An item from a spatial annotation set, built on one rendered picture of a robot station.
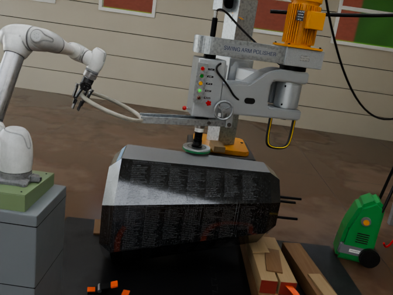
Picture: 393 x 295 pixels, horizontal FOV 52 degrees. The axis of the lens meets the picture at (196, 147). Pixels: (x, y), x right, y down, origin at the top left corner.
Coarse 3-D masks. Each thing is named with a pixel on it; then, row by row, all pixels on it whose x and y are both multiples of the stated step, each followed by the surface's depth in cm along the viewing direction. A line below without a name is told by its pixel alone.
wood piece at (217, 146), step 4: (212, 140) 356; (216, 140) 358; (212, 144) 346; (216, 144) 347; (220, 144) 349; (212, 148) 345; (216, 148) 340; (220, 148) 341; (224, 148) 341; (220, 152) 342; (224, 152) 342
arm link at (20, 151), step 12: (0, 132) 199; (12, 132) 196; (24, 132) 200; (0, 144) 196; (12, 144) 195; (24, 144) 198; (0, 156) 197; (12, 156) 196; (24, 156) 199; (0, 168) 200; (12, 168) 198; (24, 168) 201
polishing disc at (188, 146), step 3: (183, 144) 311; (186, 144) 312; (189, 144) 313; (186, 147) 303; (189, 147) 304; (192, 147) 305; (195, 147) 306; (204, 147) 309; (207, 147) 311; (210, 147) 312; (192, 150) 301; (195, 150) 300; (198, 150) 300; (201, 150) 301; (204, 150) 302; (207, 150) 304
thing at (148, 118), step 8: (144, 120) 290; (152, 120) 291; (160, 120) 292; (168, 120) 293; (176, 120) 294; (184, 120) 296; (192, 120) 297; (200, 120) 298; (208, 120) 299; (216, 120) 301
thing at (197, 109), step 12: (192, 60) 300; (204, 60) 281; (216, 60) 283; (192, 72) 297; (192, 84) 294; (216, 84) 288; (204, 96) 288; (216, 96) 290; (192, 108) 290; (204, 108) 291; (216, 108) 293
